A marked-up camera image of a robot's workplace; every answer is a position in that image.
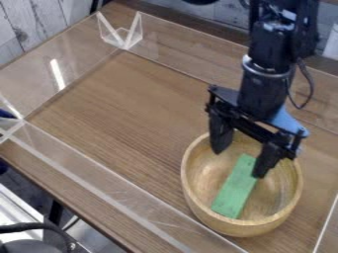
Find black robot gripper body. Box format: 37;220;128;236
206;55;308;159

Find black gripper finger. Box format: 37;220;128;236
252;142;282;178
208;112;234;154

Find green rectangular block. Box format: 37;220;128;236
211;153;258;219

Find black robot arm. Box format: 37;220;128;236
206;0;319;178

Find brown wooden bowl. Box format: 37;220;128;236
180;132;303;237

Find black metal table leg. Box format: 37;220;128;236
49;201;63;225

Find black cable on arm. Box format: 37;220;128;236
286;57;316;111

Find clear acrylic enclosure wall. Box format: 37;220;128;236
0;10;338;253

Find black cable lower left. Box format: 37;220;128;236
0;221;71;253

